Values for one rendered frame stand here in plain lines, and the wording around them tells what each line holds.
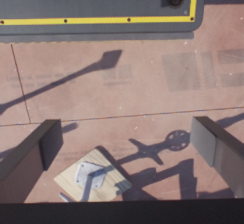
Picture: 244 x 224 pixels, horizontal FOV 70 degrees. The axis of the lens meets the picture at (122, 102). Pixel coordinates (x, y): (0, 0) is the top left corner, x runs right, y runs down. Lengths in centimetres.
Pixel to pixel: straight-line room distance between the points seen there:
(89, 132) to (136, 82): 34
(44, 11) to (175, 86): 61
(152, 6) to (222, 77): 55
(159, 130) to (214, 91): 32
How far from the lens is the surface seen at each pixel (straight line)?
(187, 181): 113
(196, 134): 17
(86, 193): 91
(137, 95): 83
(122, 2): 50
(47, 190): 118
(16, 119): 101
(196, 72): 88
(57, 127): 16
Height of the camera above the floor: 80
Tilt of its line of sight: 74 degrees down
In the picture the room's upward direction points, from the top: 178 degrees clockwise
